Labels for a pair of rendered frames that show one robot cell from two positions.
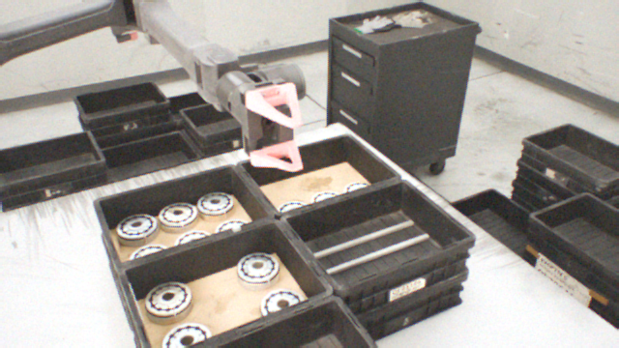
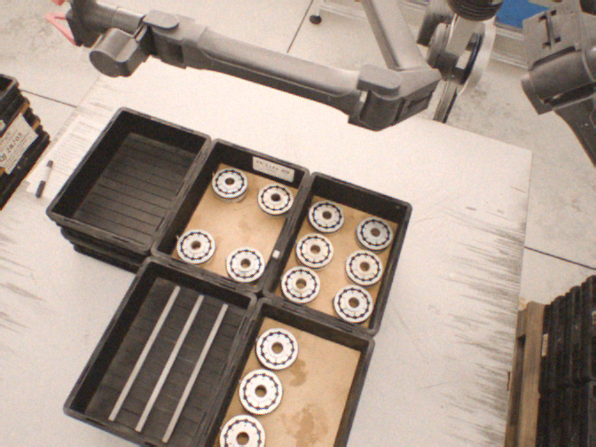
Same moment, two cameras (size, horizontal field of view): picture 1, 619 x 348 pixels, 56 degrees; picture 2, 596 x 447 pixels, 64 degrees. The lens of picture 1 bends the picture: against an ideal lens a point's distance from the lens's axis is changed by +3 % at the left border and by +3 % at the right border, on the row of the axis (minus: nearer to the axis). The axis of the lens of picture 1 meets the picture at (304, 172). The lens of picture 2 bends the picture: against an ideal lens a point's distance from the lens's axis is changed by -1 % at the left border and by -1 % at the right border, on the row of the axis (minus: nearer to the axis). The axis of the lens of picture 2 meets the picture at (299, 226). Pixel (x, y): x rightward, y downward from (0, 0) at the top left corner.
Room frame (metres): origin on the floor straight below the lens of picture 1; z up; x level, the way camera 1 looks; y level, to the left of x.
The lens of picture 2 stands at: (1.44, -0.21, 2.05)
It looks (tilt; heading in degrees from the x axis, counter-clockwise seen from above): 62 degrees down; 128
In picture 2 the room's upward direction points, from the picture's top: 10 degrees clockwise
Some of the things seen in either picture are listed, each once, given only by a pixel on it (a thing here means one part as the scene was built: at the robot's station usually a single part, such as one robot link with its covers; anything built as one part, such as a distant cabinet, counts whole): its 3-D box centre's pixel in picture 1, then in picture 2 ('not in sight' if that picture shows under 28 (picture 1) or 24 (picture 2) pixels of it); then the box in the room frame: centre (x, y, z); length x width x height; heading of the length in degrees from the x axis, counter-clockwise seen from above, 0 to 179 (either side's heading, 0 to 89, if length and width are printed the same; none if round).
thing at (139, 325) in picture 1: (224, 283); (235, 210); (0.92, 0.18, 0.92); 0.40 x 0.30 x 0.02; 118
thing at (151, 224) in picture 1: (136, 226); (374, 233); (1.20, 0.45, 0.86); 0.10 x 0.10 x 0.01
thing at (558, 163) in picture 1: (571, 194); not in sight; (2.04, -1.16, 0.37); 0.40 x 0.30 x 0.45; 30
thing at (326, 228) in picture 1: (373, 246); (169, 356); (1.10, -0.18, 0.87); 0.40 x 0.30 x 0.11; 118
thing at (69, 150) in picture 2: not in sight; (79, 159); (0.33, -0.02, 0.70); 0.33 x 0.23 x 0.01; 119
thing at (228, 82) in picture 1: (243, 94); (130, 29); (0.76, 0.09, 1.45); 0.07 x 0.07 x 0.06; 29
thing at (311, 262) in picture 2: (194, 243); (315, 250); (1.12, 0.28, 0.86); 0.10 x 0.10 x 0.01
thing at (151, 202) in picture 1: (186, 227); (338, 256); (1.18, 0.32, 0.87); 0.40 x 0.30 x 0.11; 118
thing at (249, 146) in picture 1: (257, 111); (100, 18); (0.70, 0.07, 1.45); 0.07 x 0.07 x 0.10; 29
